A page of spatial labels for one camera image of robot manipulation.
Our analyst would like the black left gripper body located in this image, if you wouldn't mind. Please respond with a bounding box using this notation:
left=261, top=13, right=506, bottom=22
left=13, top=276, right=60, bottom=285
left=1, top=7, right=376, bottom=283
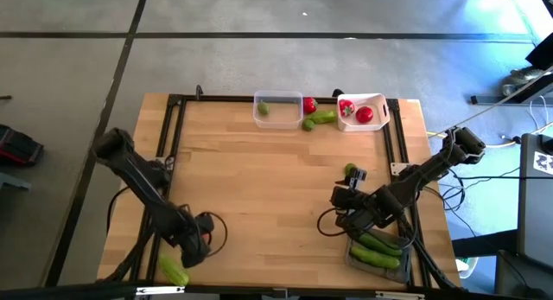
left=172, top=213, right=215, bottom=269

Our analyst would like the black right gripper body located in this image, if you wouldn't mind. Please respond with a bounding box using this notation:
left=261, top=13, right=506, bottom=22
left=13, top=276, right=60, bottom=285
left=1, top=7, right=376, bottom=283
left=331, top=169, right=397, bottom=239

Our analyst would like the dark green cucumber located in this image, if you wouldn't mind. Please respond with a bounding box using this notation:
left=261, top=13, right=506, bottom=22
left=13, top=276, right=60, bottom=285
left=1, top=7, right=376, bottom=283
left=356, top=231, right=404, bottom=257
left=349, top=246, right=402, bottom=270

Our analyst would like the short bright green cucumber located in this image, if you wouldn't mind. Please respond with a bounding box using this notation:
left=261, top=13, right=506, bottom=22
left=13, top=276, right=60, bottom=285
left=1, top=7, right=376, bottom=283
left=308, top=109, right=340, bottom=124

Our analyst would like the pale green cucumber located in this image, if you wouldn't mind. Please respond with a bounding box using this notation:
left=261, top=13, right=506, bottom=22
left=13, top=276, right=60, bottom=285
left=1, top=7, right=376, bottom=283
left=157, top=252, right=190, bottom=287

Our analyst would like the grey plastic tray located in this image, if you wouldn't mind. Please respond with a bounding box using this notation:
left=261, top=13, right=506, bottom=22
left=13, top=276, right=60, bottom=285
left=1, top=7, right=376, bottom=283
left=344, top=228, right=414, bottom=285

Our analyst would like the white plastic basket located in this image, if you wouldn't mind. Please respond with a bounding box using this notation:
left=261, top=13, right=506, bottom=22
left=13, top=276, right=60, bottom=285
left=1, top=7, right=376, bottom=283
left=336, top=93, right=391, bottom=133

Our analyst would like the clear plastic bin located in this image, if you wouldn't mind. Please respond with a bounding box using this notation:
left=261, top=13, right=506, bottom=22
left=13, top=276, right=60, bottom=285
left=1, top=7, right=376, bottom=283
left=252, top=90, right=304, bottom=131

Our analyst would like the black desk beam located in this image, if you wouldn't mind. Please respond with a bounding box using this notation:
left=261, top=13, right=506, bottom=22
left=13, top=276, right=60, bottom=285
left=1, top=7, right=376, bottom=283
left=451, top=228, right=519, bottom=258

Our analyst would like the black desk foot bar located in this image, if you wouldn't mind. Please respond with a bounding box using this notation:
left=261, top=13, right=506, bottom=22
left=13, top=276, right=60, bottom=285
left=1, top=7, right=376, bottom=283
left=469, top=64, right=553, bottom=106

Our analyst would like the dark grey computer tower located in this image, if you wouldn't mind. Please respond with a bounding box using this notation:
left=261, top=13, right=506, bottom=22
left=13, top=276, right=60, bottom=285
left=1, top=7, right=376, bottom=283
left=518, top=132, right=553, bottom=269

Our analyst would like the grey floor stand foot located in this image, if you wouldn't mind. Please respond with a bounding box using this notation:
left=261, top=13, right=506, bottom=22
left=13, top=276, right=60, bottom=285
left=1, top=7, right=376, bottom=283
left=0, top=172, right=34, bottom=192

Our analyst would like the red and black toolbox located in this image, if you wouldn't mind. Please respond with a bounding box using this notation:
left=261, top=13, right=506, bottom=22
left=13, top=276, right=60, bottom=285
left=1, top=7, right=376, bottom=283
left=0, top=124, right=44, bottom=167

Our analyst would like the grey chair base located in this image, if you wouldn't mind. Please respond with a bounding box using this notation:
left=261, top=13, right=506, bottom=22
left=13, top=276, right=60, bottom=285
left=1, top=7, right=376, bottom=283
left=500, top=66, right=548, bottom=97

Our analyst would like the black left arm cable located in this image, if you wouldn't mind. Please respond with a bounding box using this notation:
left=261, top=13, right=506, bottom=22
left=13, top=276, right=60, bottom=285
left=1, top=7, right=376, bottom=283
left=196, top=211, right=229, bottom=258

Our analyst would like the silver frame bracket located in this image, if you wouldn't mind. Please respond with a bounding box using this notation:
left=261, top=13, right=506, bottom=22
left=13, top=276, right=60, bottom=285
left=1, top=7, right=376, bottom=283
left=135, top=285, right=186, bottom=297
left=374, top=290, right=427, bottom=300

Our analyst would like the black floor cable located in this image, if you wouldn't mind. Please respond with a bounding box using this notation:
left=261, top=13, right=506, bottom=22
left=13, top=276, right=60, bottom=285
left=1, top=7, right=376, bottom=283
left=105, top=178, right=146, bottom=236

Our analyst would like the yellow cable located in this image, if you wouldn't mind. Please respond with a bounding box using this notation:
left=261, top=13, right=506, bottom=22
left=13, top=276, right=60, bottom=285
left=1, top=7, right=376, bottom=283
left=426, top=120, right=553, bottom=149

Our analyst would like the black aluminium frame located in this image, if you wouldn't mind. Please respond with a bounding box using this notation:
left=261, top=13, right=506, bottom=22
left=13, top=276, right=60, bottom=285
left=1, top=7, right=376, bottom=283
left=0, top=92, right=553, bottom=300

